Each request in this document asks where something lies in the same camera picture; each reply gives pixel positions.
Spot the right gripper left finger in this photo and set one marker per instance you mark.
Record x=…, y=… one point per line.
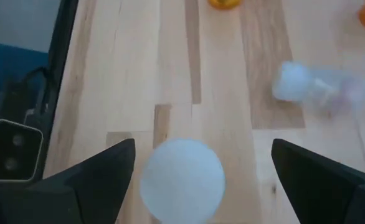
x=101, y=193

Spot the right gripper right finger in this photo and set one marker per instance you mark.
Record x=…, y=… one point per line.
x=319, y=193

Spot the large white ball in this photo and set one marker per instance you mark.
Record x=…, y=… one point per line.
x=224, y=3
x=182, y=183

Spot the small clear bottle cap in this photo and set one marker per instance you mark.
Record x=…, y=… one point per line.
x=294, y=81

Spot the black aluminium table frame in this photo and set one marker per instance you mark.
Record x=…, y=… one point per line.
x=58, y=62

